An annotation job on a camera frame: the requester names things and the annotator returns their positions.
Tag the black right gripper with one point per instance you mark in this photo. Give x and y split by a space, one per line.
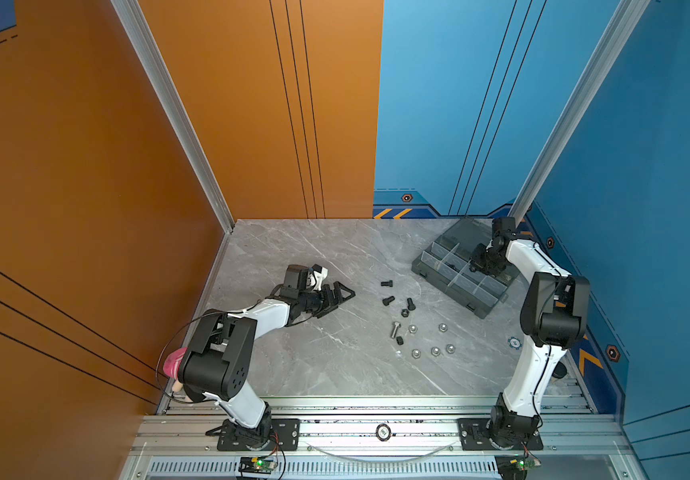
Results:
476 261

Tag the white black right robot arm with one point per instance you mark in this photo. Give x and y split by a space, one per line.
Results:
553 318

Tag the green circuit board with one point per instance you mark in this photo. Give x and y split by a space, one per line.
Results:
256 466
516 468

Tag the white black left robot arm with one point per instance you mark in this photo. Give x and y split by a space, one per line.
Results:
214 366

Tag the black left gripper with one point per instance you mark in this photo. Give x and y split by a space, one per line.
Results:
337 297

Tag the green circuit board right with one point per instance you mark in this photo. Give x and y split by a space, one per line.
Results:
516 468

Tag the aluminium frame post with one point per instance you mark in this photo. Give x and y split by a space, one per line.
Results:
613 40
138 31

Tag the aluminium frame post right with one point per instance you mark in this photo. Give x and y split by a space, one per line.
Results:
613 40

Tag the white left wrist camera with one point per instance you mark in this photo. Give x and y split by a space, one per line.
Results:
317 275

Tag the clear grey compartment organizer box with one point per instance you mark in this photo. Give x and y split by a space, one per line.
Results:
448 265

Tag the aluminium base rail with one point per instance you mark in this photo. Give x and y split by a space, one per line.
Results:
384 437

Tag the silver hex bolt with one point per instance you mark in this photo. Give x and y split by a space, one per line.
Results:
395 328

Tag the small jar black lid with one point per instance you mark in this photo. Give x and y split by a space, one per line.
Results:
560 371

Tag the pink object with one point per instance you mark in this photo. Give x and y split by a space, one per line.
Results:
173 362

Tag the aluminium frame post left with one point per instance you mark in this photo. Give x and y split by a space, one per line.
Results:
138 31

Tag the green circuit board left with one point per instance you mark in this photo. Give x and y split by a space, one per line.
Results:
256 466

